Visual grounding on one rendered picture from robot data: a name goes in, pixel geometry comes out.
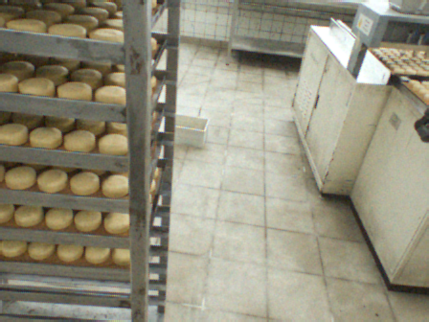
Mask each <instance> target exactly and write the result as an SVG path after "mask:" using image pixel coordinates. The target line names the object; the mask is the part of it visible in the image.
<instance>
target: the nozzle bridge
mask: <svg viewBox="0 0 429 322"><path fill-rule="evenodd" d="M418 23H419V28H418ZM417 28H418V32H417V33H416V35H415V36H414V34H415V32H416V30H417ZM410 30H413V32H412V37H413V36H414V37H413V38H412V39H411V40H410V41H409V43H405V42H404V41H406V40H405V39H406V38H407V35H408V33H409V32H410ZM422 31H425V33H424V37H426V36H427V35H428V33H429V16H425V15H414V14H402V13H399V12H397V11H394V10H393V9H390V8H389V5H379V4H375V3H363V2H360V3H359V7H358V9H357V12H356V16H355V18H354V23H353V25H352V27H351V33H352V34H354V35H355V36H356V38H355V41H354V43H353V47H352V50H351V52H350V58H349V62H348V64H347V66H346V69H347V70H348V71H349V72H350V74H351V75H353V76H358V75H359V73H360V69H361V67H362V65H363V61H364V59H365V55H366V54H367V52H368V47H369V48H372V49H378V48H379V47H380V48H387V49H390V48H393V49H398V50H411V51H417V52H420V51H422V52H428V53H429V45H428V44H429V35H428V36H427V37H426V38H425V39H424V40H422V43H421V45H418V39H419V37H420V35H421V34H422Z"/></svg>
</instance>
